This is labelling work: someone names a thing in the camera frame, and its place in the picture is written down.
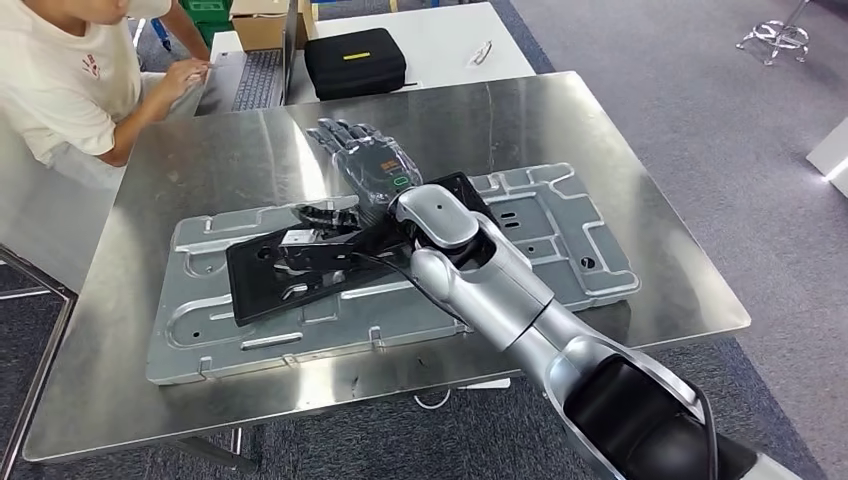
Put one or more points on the black plastic plate bracket part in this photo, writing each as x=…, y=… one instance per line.
x=255, y=291

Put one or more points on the white table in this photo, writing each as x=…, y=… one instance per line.
x=450, y=40

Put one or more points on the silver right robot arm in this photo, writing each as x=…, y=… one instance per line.
x=503, y=298

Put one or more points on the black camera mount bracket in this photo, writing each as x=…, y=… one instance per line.
x=344, y=252

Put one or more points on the stamped grey metal panel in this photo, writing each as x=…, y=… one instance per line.
x=563, y=225

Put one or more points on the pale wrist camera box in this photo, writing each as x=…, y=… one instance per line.
x=296, y=238

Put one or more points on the white power strip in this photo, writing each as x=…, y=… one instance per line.
x=487, y=384

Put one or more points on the grey laptop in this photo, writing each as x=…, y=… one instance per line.
x=255, y=79

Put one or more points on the person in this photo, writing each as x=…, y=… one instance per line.
x=60, y=79

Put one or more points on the cardboard box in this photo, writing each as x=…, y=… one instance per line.
x=258, y=26

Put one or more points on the stainless steel workbench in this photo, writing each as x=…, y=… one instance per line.
x=199, y=159

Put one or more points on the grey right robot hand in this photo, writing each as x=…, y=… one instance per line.
x=374, y=166

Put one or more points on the green plastic crate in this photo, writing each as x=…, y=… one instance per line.
x=205, y=16

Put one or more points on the chrome swivel chair base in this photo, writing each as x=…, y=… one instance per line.
x=778, y=33

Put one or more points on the black zip case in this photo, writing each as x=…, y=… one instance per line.
x=354, y=66

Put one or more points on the small clear glasses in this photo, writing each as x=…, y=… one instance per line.
x=480, y=53

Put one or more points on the chrome frame side table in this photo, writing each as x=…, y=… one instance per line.
x=40, y=358

